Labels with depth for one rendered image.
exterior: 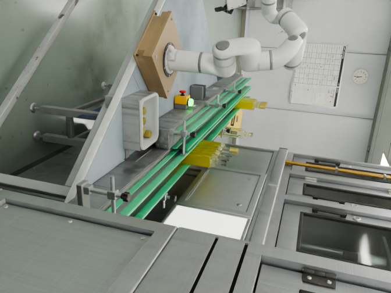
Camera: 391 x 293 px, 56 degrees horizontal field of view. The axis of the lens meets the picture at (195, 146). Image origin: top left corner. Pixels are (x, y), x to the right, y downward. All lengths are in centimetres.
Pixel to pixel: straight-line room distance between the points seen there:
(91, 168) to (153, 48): 56
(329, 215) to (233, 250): 106
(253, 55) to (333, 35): 596
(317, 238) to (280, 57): 76
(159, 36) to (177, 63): 14
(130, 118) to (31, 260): 87
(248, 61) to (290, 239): 75
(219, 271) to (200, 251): 7
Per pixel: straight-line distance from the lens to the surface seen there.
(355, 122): 778
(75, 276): 75
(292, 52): 163
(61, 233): 87
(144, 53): 160
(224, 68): 162
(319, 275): 78
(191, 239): 80
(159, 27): 169
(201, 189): 178
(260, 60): 163
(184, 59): 167
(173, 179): 165
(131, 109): 153
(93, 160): 142
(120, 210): 128
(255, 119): 784
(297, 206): 182
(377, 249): 166
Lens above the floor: 148
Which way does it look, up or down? 16 degrees down
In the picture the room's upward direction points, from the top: 98 degrees clockwise
